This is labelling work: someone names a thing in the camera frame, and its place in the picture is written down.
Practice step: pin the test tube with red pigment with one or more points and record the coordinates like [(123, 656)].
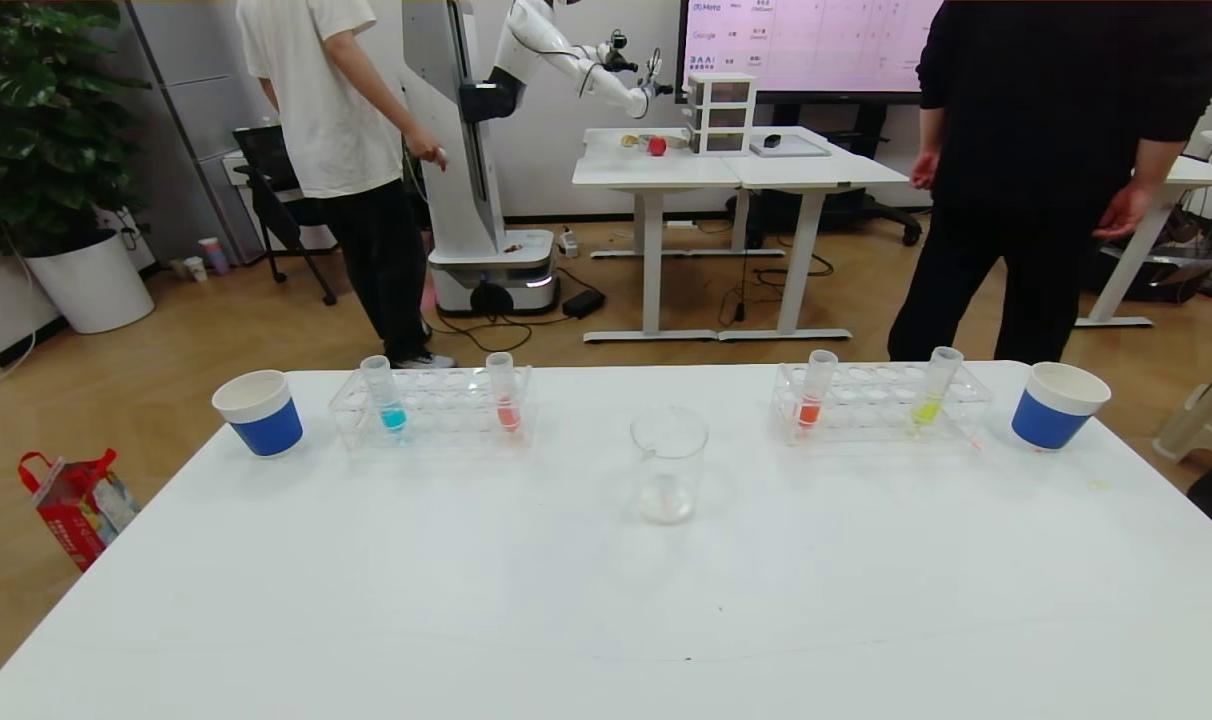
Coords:
[(507, 412), (811, 410)]

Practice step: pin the test tube with yellow pigment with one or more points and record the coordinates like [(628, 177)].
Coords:
[(928, 408)]

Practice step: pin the clear glass beaker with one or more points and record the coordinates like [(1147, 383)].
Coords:
[(666, 500)]

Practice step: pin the clear plastic test tube rack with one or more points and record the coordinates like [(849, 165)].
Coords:
[(446, 412), (866, 405)]

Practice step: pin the test tube with blue pigment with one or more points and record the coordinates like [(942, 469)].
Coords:
[(391, 415)]

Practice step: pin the black power adapter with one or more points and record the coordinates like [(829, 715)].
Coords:
[(584, 304)]

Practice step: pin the white power strip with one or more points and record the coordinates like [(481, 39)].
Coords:
[(568, 242)]

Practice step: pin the white humanoid robot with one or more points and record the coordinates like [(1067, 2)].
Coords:
[(461, 200)]

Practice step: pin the white drawer unit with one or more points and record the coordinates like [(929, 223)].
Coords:
[(721, 115)]

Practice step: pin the grey tablet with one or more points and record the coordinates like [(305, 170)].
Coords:
[(801, 148)]

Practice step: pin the blue white paper cup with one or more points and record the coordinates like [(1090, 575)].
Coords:
[(1051, 420), (266, 425)]

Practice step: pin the large display screen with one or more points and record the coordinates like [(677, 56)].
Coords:
[(806, 50)]

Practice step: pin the person in white shirt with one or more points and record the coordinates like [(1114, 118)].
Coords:
[(326, 100)]

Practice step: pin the black office chair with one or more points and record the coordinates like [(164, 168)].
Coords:
[(264, 160)]

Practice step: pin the small white paper cup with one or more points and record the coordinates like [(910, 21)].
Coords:
[(195, 270)]

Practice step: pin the grey metal cabinet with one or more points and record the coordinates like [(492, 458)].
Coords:
[(196, 80)]

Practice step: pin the person in black clothes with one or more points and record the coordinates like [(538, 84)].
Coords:
[(1046, 120)]

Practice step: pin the white plant pot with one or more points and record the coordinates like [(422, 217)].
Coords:
[(91, 285)]

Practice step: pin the long white desk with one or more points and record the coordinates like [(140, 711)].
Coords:
[(1126, 275)]

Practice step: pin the red shopping bag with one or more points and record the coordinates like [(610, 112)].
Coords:
[(76, 510)]

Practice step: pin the green leafy plant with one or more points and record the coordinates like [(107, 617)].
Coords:
[(36, 120)]

